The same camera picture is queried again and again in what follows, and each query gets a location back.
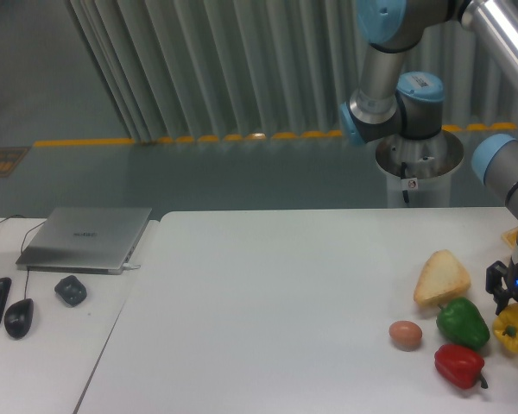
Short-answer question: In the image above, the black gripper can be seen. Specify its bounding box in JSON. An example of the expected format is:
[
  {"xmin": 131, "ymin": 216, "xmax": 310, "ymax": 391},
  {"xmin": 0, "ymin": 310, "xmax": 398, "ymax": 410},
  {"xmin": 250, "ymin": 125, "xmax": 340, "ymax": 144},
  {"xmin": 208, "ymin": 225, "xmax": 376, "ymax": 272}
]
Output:
[{"xmin": 485, "ymin": 260, "xmax": 518, "ymax": 315}]

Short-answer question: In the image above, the yellow bell pepper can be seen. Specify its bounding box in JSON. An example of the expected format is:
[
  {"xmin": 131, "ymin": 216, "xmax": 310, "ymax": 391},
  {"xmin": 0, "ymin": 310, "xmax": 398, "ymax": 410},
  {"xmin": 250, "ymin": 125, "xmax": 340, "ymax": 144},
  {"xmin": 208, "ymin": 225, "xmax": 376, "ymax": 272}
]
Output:
[{"xmin": 492, "ymin": 303, "xmax": 518, "ymax": 354}]

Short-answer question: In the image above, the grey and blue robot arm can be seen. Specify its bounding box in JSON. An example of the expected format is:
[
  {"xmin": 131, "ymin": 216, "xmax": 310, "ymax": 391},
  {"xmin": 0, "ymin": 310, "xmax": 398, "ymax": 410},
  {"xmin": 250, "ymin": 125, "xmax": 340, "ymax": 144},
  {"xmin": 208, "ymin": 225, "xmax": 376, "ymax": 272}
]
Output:
[{"xmin": 340, "ymin": 1, "xmax": 518, "ymax": 207}]

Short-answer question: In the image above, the green bell pepper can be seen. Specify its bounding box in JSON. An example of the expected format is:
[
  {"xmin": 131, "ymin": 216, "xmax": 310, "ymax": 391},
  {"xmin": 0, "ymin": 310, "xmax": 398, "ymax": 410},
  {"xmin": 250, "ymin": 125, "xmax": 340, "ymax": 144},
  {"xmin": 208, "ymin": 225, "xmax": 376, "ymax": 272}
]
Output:
[{"xmin": 436, "ymin": 297, "xmax": 490, "ymax": 351}]

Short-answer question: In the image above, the red bell pepper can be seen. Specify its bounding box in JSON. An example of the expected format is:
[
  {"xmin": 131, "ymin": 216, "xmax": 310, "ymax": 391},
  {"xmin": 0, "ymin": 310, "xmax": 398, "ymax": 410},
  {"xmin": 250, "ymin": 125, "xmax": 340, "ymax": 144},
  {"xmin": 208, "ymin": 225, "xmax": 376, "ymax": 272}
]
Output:
[{"xmin": 434, "ymin": 344, "xmax": 489, "ymax": 390}]

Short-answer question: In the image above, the triangular toast slice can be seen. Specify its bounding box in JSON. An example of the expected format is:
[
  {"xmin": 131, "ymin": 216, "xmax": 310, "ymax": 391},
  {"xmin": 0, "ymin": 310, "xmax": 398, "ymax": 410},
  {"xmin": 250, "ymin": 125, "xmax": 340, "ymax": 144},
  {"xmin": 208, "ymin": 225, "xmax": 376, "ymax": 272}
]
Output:
[{"xmin": 413, "ymin": 249, "xmax": 471, "ymax": 307}]

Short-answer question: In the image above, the brown egg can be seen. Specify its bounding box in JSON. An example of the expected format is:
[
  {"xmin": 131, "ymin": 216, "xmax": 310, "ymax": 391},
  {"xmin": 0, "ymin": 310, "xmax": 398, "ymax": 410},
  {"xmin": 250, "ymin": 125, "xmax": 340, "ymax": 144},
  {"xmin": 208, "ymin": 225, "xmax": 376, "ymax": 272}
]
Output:
[{"xmin": 388, "ymin": 320, "xmax": 423, "ymax": 350}]

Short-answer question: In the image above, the white usb dongle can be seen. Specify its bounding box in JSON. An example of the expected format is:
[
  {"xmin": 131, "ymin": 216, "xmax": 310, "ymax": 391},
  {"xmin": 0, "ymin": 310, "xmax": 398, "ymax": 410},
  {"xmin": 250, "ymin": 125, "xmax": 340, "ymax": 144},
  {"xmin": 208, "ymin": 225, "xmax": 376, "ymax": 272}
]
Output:
[{"xmin": 123, "ymin": 263, "xmax": 141, "ymax": 271}]

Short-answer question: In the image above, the grey pleated curtain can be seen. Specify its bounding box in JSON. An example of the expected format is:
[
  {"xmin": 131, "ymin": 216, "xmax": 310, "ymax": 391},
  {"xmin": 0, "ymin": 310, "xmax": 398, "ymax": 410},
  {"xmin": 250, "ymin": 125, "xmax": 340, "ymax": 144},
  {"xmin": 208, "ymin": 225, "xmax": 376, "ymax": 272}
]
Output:
[{"xmin": 67, "ymin": 1, "xmax": 518, "ymax": 142}]

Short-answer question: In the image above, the silver closed laptop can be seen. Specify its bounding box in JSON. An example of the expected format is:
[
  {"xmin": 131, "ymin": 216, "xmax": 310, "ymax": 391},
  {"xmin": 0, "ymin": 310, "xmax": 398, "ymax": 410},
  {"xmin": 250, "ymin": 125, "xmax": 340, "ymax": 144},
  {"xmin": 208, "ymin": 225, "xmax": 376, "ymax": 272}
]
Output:
[{"xmin": 16, "ymin": 207, "xmax": 152, "ymax": 274}]

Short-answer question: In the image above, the small black case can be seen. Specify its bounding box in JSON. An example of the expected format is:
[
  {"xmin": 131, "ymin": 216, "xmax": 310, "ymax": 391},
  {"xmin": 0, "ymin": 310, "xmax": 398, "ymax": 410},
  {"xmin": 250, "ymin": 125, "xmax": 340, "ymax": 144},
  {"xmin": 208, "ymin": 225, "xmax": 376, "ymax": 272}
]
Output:
[{"xmin": 54, "ymin": 275, "xmax": 87, "ymax": 307}]

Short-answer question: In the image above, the black computer mouse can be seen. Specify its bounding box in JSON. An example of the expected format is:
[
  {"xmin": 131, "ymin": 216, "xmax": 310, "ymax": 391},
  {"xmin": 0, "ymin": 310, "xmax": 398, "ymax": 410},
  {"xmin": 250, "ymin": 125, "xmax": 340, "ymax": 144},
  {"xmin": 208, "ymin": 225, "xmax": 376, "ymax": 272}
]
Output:
[{"xmin": 3, "ymin": 298, "xmax": 35, "ymax": 340}]

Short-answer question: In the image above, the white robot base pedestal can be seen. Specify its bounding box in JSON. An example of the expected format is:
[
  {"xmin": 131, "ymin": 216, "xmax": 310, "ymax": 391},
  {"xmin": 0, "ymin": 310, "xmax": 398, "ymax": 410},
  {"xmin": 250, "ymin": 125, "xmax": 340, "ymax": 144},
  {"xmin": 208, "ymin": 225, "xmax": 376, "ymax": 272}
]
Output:
[{"xmin": 375, "ymin": 130, "xmax": 464, "ymax": 208}]

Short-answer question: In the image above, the black mouse cable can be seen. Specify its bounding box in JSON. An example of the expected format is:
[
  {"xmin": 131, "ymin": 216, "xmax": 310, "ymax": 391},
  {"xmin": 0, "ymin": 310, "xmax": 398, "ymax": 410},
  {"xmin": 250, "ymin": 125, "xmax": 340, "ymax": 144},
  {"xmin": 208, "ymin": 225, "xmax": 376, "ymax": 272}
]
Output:
[{"xmin": 20, "ymin": 224, "xmax": 47, "ymax": 300}]

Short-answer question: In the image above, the black laptop cable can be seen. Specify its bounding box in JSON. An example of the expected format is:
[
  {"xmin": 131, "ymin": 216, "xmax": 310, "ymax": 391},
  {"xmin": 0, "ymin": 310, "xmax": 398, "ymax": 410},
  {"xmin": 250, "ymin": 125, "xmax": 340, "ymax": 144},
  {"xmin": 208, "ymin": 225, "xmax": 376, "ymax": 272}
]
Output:
[{"xmin": 0, "ymin": 214, "xmax": 29, "ymax": 245}]

